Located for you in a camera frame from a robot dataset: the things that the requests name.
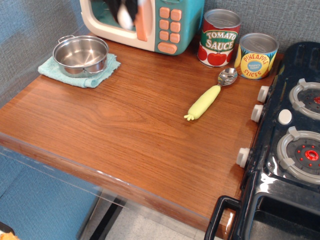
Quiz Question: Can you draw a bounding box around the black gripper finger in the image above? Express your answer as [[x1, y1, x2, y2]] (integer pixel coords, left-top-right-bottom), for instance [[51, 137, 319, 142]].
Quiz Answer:
[[104, 0, 122, 24], [124, 0, 139, 27]]

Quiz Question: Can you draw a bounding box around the white plush mushroom brown cap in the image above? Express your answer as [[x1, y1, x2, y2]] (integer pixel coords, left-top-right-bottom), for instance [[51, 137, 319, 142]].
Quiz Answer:
[[117, 3, 133, 30]]

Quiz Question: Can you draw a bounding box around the black toy stove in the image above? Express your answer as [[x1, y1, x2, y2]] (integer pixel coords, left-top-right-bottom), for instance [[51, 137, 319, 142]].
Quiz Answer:
[[205, 41, 320, 240]]

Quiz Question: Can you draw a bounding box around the tomato sauce can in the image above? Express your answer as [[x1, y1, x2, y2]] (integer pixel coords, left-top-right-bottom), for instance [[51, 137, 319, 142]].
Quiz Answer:
[[197, 8, 242, 67]]

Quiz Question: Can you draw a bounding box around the toy microwave teal and cream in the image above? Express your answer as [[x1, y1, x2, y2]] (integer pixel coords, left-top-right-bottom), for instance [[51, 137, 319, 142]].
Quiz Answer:
[[80, 0, 205, 56]]

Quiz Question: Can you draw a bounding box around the stainless steel pot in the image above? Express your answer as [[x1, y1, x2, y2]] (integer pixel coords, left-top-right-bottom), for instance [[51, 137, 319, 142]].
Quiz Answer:
[[52, 35, 109, 78]]

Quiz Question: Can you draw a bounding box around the pineapple slices can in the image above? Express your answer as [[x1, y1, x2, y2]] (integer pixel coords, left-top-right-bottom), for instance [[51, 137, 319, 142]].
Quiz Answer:
[[234, 33, 279, 80]]

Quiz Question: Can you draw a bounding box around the spoon with yellow-green handle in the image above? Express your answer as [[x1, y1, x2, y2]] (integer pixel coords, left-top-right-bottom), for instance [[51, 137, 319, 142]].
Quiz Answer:
[[183, 68, 238, 121]]

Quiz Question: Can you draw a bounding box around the teal folded cloth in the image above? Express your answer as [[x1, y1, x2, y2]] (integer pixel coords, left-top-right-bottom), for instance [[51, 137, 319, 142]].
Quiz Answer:
[[38, 53, 121, 88]]

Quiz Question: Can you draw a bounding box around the orange object bottom left corner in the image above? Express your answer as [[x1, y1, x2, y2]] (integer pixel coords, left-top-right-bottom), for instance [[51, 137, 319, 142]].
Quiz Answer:
[[0, 222, 19, 240]]

